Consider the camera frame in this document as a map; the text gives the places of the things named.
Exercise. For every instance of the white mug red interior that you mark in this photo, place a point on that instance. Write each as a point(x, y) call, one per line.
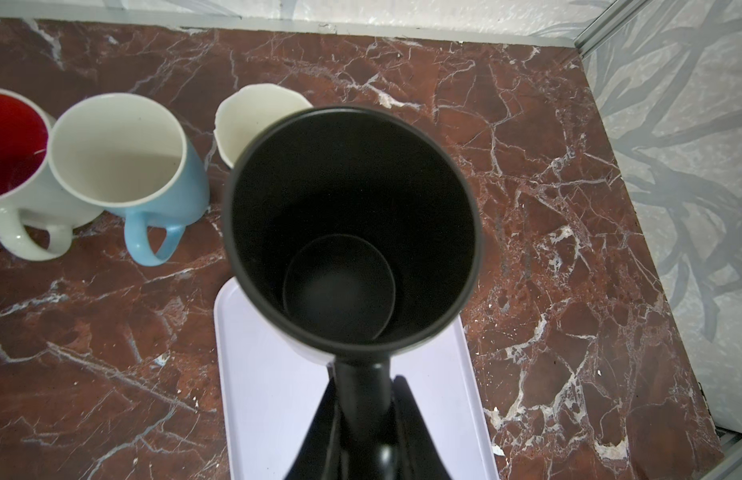
point(37, 215)

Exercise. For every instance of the black mug white rim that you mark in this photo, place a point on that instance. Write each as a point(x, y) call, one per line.
point(356, 236)

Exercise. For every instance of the lavender rectangular tray mat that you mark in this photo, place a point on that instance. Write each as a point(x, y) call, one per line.
point(271, 390)

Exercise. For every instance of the light blue mug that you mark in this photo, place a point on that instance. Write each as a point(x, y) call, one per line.
point(129, 155)

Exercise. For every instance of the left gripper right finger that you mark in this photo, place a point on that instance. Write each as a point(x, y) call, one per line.
point(417, 455)

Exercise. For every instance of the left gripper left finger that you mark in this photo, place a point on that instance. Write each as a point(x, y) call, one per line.
point(320, 452)

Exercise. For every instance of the dark green mug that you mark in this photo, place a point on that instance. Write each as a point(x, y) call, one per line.
point(241, 117)

